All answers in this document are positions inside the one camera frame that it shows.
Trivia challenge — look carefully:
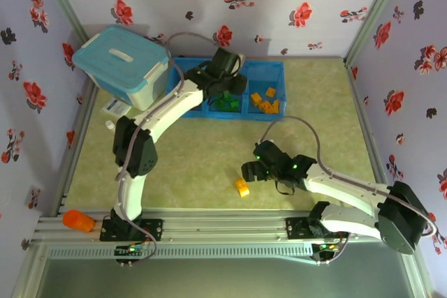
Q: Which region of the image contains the aluminium frame rail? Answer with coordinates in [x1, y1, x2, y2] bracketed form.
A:
[34, 207, 416, 243]

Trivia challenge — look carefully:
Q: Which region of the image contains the blue lidded storage box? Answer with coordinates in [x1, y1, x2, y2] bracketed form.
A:
[72, 24, 172, 112]

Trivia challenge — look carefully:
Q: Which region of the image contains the orange plastic cylinder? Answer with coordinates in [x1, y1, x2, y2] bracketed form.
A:
[61, 209, 96, 233]

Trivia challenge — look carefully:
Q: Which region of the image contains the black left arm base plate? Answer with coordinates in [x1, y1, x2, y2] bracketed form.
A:
[100, 218, 164, 242]

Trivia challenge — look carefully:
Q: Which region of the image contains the grey slotted cable duct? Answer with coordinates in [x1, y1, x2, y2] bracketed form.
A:
[47, 244, 315, 259]

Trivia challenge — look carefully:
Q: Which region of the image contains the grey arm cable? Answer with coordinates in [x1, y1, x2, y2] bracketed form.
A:
[258, 115, 437, 266]
[115, 31, 221, 262]

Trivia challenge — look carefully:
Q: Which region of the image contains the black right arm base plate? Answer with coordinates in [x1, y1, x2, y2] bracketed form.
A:
[285, 216, 350, 241]

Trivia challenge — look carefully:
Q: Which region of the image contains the white paper packet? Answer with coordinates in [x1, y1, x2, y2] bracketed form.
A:
[101, 98, 132, 117]

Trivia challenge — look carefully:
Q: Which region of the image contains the grey left arm cable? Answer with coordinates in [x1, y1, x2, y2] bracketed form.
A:
[115, 31, 221, 262]

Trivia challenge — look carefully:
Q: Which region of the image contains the grey right arm cable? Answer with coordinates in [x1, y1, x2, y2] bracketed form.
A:
[258, 115, 437, 266]

